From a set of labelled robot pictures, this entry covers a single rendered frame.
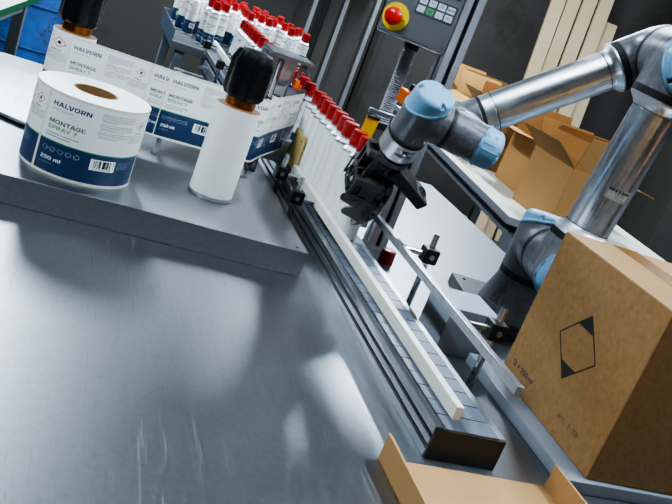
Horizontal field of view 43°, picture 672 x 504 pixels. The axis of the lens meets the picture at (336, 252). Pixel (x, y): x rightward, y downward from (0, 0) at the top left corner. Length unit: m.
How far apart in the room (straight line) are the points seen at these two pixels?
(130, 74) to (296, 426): 0.97
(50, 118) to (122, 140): 0.12
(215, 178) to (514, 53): 5.23
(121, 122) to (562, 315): 0.80
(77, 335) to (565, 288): 0.74
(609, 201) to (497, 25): 5.13
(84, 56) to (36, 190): 0.44
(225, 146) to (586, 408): 0.82
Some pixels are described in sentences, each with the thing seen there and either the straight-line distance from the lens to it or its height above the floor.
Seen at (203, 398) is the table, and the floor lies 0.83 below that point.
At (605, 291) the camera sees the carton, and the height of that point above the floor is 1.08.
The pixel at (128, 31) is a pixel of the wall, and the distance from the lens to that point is 6.39.
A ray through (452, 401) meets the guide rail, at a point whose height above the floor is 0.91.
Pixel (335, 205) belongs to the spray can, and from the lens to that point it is 1.77.
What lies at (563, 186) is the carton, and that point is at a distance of 3.36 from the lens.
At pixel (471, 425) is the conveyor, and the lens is 1.18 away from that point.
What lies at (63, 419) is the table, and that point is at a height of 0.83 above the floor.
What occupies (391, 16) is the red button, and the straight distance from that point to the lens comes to 1.86.
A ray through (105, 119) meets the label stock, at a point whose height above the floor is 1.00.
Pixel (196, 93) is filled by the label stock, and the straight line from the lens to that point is 1.85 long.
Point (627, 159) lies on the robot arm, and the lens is 1.59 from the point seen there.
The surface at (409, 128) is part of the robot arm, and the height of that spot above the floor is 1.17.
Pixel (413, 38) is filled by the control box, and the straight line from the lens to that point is 1.88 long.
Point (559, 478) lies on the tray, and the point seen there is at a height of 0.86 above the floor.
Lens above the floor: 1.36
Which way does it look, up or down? 17 degrees down
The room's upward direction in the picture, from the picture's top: 21 degrees clockwise
